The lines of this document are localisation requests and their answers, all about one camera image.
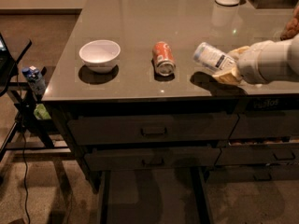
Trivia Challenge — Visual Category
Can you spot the open bottom left drawer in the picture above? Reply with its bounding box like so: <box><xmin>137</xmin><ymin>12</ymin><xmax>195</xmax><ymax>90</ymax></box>
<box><xmin>98</xmin><ymin>167</ymin><xmax>214</xmax><ymax>224</ymax></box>

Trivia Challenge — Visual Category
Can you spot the middle right drawer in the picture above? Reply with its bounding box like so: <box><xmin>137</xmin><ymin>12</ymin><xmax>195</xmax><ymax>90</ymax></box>
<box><xmin>216</xmin><ymin>144</ymin><xmax>299</xmax><ymax>166</ymax></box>

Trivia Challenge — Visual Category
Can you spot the orange soda can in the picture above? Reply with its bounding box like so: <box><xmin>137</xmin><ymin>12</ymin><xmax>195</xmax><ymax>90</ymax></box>
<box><xmin>152</xmin><ymin>41</ymin><xmax>176</xmax><ymax>77</ymax></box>

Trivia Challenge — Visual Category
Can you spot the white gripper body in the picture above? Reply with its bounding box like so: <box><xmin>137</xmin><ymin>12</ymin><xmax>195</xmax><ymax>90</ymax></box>
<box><xmin>237</xmin><ymin>40</ymin><xmax>274</xmax><ymax>84</ymax></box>

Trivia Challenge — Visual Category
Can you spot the middle left drawer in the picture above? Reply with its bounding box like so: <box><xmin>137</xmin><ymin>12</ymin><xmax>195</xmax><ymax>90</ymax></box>
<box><xmin>84</xmin><ymin>147</ymin><xmax>221</xmax><ymax>171</ymax></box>

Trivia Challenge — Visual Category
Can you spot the top left drawer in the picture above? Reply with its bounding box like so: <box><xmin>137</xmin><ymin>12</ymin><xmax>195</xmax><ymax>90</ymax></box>
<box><xmin>67</xmin><ymin>113</ymin><xmax>238</xmax><ymax>146</ymax></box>

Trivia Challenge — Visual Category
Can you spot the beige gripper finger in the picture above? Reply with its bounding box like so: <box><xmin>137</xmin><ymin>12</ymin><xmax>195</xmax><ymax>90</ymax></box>
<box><xmin>228</xmin><ymin>46</ymin><xmax>249</xmax><ymax>60</ymax></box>
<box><xmin>212</xmin><ymin>66</ymin><xmax>242</xmax><ymax>85</ymax></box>

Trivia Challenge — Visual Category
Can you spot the blue bottle on side stand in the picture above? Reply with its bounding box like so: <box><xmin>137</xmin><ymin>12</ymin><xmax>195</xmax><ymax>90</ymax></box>
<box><xmin>21</xmin><ymin>66</ymin><xmax>46</xmax><ymax>96</ymax></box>

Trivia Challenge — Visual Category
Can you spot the jar of nuts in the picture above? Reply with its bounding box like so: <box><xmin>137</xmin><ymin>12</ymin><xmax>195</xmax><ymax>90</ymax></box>
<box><xmin>280</xmin><ymin>6</ymin><xmax>299</xmax><ymax>40</ymax></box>

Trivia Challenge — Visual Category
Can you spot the white ceramic bowl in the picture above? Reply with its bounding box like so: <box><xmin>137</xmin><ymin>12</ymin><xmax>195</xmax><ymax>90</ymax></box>
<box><xmin>78</xmin><ymin>40</ymin><xmax>121</xmax><ymax>74</ymax></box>

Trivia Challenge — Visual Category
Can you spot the green packet on stand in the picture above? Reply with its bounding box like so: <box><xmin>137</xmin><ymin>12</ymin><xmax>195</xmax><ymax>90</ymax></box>
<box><xmin>34</xmin><ymin>104</ymin><xmax>50</xmax><ymax>120</ymax></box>

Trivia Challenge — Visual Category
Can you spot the black side table stand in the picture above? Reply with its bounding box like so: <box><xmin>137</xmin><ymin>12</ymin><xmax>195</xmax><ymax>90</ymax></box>
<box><xmin>0</xmin><ymin>35</ymin><xmax>67</xmax><ymax>158</ymax></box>

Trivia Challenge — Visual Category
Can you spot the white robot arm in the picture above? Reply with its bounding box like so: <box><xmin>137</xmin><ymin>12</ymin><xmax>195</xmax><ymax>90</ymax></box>
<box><xmin>212</xmin><ymin>35</ymin><xmax>299</xmax><ymax>85</ymax></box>

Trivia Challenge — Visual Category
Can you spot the top right drawer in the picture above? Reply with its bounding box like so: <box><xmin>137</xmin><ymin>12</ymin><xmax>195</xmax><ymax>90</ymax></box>
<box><xmin>230</xmin><ymin>110</ymin><xmax>299</xmax><ymax>139</ymax></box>

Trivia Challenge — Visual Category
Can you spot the black cable on floor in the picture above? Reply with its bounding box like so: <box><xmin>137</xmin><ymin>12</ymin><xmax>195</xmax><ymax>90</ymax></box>
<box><xmin>14</xmin><ymin>65</ymin><xmax>32</xmax><ymax>224</ymax></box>

